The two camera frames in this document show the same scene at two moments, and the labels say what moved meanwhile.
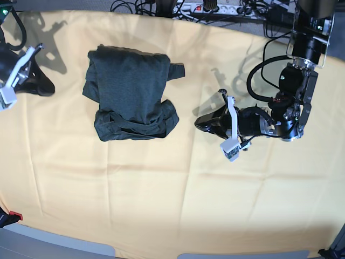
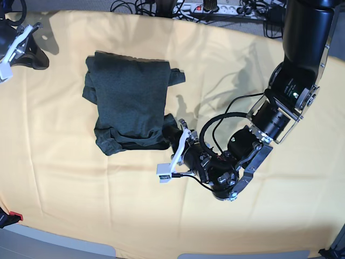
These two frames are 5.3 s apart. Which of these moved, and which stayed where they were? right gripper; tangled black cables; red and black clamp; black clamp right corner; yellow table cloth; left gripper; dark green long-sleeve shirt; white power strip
Moved: left gripper; dark green long-sleeve shirt; right gripper
Stayed: white power strip; yellow table cloth; tangled black cables; black clamp right corner; red and black clamp
